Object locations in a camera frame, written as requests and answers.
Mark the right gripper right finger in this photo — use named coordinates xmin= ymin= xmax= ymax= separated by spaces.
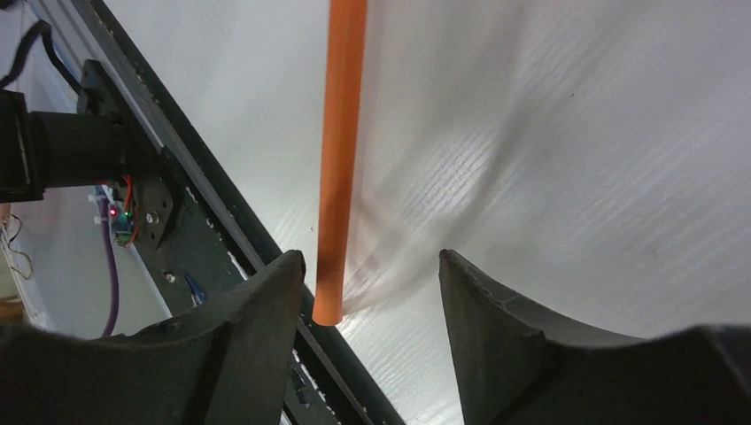
xmin=439 ymin=250 xmax=750 ymax=424

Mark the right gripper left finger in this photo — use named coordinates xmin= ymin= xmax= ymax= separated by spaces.
xmin=1 ymin=251 xmax=306 ymax=424

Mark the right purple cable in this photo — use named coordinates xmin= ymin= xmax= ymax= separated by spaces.
xmin=97 ymin=199 xmax=120 ymax=339

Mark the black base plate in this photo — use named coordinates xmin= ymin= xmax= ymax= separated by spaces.
xmin=73 ymin=1 xmax=401 ymax=424

